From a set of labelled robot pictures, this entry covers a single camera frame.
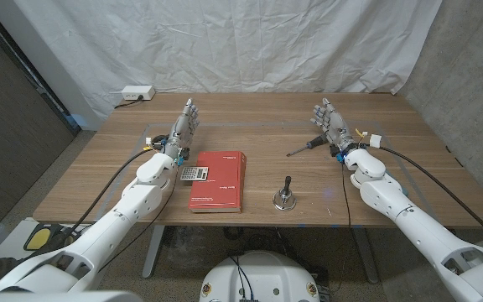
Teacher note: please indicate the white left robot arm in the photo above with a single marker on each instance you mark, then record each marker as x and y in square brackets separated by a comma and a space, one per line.
[136, 201]

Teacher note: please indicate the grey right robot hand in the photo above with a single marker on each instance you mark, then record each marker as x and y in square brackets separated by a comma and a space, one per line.
[337, 128]

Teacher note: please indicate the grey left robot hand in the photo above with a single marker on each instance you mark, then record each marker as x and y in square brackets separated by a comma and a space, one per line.
[181, 130]

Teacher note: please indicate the red notebook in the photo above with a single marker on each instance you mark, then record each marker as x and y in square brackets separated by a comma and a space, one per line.
[220, 180]

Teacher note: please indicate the yellow black foot pedal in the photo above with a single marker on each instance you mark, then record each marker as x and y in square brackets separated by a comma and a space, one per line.
[40, 238]

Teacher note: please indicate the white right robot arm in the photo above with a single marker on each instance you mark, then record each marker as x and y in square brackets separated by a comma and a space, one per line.
[392, 197]

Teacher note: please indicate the grey tape outline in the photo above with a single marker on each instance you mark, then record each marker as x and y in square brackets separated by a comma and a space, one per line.
[224, 124]

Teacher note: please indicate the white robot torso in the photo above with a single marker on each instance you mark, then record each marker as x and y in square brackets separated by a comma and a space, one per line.
[262, 277]

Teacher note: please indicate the small grey calculator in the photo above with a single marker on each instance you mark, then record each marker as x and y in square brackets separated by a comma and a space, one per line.
[194, 173]

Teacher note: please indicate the white floor board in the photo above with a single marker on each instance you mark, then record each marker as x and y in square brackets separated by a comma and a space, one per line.
[11, 243]

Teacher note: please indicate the white power strip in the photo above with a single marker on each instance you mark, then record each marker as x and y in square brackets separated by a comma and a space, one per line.
[138, 92]

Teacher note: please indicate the white backdrop cloth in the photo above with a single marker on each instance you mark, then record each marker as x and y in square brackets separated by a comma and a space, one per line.
[224, 46]

